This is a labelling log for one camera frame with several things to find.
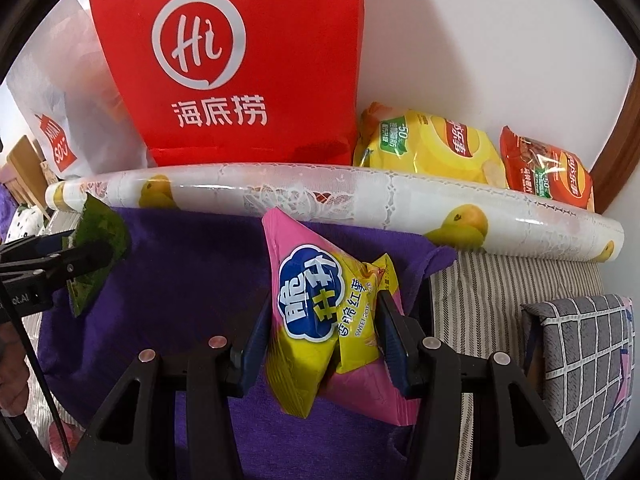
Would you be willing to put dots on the yellow chips bag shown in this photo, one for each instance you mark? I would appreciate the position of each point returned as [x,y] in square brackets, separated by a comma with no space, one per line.
[430,150]

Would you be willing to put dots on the pink and yellow snack packet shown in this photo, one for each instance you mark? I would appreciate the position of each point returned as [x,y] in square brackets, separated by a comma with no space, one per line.
[310,280]

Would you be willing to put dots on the white spotted pillow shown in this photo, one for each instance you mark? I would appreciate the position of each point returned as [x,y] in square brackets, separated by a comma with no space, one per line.
[20,225]

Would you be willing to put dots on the striped bed mattress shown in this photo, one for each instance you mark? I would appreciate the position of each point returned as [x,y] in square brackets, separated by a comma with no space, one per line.
[480,282]

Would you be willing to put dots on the person's left forearm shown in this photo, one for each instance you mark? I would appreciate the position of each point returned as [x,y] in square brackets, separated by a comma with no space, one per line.
[9,365]

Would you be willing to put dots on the purple cloth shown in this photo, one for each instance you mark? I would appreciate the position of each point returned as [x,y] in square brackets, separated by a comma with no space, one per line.
[190,270]

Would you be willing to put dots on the fruit print tablecloth roll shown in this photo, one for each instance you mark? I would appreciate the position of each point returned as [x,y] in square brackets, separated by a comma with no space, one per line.
[350,192]

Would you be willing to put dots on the red chips bag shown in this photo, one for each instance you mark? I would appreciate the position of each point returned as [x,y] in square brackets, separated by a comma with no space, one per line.
[545,165]

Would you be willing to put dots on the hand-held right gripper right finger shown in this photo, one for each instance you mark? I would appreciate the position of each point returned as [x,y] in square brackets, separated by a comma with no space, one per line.
[395,342]

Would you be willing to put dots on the wooden headboard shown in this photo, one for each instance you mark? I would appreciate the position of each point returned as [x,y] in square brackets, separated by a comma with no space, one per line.
[25,160]

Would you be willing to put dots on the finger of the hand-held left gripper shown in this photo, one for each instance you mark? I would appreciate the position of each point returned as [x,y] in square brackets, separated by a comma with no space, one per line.
[47,243]
[80,259]

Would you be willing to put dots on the red paper bag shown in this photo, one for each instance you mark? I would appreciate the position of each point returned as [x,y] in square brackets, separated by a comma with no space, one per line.
[225,60]

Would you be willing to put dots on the green snack packet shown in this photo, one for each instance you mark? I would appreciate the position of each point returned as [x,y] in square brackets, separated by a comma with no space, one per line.
[102,225]

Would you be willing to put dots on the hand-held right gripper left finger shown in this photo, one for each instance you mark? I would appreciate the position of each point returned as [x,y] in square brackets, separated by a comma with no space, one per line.
[254,345]

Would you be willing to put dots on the brown wooden door frame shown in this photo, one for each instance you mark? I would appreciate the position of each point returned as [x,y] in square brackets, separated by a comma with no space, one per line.
[612,160]

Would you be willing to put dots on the grey checked pillow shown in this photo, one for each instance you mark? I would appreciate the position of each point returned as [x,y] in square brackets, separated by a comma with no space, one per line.
[585,360]

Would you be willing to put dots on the white plastic bag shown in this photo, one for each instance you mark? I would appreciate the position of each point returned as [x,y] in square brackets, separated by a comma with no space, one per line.
[75,110]

